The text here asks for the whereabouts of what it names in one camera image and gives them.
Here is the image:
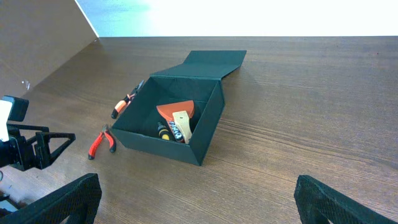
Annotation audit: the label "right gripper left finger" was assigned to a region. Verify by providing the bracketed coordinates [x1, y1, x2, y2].
[1, 173, 102, 224]

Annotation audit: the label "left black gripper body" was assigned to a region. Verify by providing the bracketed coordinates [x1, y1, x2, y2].
[6, 124, 52, 171]

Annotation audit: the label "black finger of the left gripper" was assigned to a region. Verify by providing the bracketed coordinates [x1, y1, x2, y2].
[35, 132, 76, 170]

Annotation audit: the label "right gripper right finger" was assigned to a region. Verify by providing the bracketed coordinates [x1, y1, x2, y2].
[294, 175, 397, 224]

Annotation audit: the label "red handled side cutters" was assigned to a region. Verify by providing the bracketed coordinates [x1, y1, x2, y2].
[88, 124, 116, 160]

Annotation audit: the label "orange black needle-nose pliers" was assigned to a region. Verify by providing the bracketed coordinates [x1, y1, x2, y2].
[111, 80, 145, 119]

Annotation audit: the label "yellow black stubby screwdriver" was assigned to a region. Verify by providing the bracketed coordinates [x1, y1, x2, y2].
[157, 121, 170, 141]

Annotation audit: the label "orange socket bit holder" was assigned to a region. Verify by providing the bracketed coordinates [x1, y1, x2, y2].
[167, 121, 184, 143]

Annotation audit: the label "orange scraper wooden handle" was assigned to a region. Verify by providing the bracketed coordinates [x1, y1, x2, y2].
[156, 100, 195, 144]

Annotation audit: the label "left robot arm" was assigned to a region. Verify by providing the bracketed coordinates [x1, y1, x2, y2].
[1, 124, 76, 171]

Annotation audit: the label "dark green open box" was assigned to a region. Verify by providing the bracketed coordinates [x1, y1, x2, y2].
[111, 50, 246, 166]

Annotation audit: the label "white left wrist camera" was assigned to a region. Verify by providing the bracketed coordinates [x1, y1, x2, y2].
[1, 95, 29, 142]

